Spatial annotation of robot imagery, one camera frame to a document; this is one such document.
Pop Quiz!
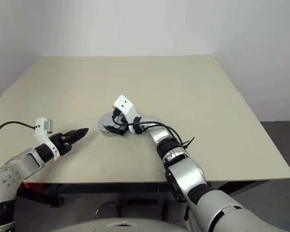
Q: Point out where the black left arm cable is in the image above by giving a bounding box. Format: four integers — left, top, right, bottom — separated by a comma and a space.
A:
0, 120, 37, 145

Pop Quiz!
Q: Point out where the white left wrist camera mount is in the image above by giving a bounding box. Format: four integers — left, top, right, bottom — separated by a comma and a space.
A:
34, 117, 61, 160

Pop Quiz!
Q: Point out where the black table frame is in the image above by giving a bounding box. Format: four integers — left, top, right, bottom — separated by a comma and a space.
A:
16, 181, 257, 208

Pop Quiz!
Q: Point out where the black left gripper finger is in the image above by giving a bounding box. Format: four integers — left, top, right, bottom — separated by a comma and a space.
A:
64, 133, 87, 147
66, 127, 89, 138

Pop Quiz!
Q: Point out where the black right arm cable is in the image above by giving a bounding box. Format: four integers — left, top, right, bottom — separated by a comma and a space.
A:
125, 122, 184, 146

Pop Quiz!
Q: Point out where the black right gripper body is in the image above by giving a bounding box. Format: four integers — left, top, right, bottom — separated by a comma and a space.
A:
111, 107, 128, 136

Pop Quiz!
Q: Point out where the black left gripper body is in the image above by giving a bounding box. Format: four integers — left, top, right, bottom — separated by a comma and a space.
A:
48, 132, 72, 155

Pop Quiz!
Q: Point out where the round silver motor lid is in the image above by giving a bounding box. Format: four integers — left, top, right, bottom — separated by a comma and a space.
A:
97, 113, 123, 131

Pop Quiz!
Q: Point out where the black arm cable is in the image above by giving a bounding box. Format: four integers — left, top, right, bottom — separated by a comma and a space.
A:
125, 122, 184, 146
0, 120, 37, 145

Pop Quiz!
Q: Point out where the black zip tie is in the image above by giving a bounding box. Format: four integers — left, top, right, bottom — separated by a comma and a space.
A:
180, 136, 195, 149

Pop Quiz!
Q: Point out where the dark rounded shape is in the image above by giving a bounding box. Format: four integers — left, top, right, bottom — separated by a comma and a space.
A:
95, 202, 119, 219

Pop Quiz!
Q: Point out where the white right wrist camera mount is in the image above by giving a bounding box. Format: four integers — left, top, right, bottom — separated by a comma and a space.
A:
112, 95, 142, 133

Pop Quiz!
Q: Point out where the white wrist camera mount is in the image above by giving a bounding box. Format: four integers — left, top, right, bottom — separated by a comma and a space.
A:
112, 95, 142, 133
34, 117, 61, 160

